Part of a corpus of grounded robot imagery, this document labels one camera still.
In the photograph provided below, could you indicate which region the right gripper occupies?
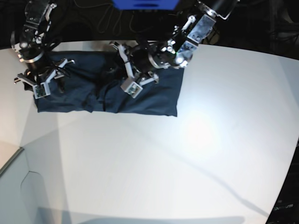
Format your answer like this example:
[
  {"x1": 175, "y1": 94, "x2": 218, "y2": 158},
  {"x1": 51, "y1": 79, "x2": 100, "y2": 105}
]
[{"x1": 14, "y1": 58, "x2": 75, "y2": 88}]

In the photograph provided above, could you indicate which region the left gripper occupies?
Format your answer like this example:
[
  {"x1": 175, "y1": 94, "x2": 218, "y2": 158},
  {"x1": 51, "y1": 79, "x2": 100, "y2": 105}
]
[{"x1": 109, "y1": 41, "x2": 159, "y2": 86}]

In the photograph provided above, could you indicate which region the dark blue t-shirt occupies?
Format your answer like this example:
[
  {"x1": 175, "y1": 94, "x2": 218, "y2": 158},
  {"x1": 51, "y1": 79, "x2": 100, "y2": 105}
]
[{"x1": 35, "y1": 51, "x2": 184, "y2": 117}]

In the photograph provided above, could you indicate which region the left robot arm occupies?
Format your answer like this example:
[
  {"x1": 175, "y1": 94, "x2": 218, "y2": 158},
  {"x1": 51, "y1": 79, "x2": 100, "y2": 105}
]
[{"x1": 111, "y1": 0, "x2": 238, "y2": 88}]

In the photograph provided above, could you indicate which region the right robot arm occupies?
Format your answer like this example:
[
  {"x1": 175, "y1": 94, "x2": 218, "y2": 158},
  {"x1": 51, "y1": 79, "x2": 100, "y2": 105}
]
[{"x1": 11, "y1": 0, "x2": 69, "y2": 91}]

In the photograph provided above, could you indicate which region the blue box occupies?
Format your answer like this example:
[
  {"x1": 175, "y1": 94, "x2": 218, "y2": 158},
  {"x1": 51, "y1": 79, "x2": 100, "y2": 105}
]
[{"x1": 112, "y1": 0, "x2": 179, "y2": 10}]

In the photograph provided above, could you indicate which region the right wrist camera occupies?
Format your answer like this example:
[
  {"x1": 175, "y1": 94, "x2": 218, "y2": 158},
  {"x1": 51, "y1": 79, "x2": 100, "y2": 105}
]
[{"x1": 33, "y1": 82, "x2": 50, "y2": 99}]

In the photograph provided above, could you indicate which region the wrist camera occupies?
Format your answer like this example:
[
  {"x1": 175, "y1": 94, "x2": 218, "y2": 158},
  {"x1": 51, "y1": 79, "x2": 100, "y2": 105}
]
[
  {"x1": 33, "y1": 82, "x2": 50, "y2": 99},
  {"x1": 121, "y1": 77, "x2": 143, "y2": 98}
]

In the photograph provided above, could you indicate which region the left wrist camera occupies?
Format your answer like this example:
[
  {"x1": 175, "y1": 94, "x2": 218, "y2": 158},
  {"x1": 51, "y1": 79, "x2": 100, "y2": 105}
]
[{"x1": 121, "y1": 77, "x2": 143, "y2": 98}]

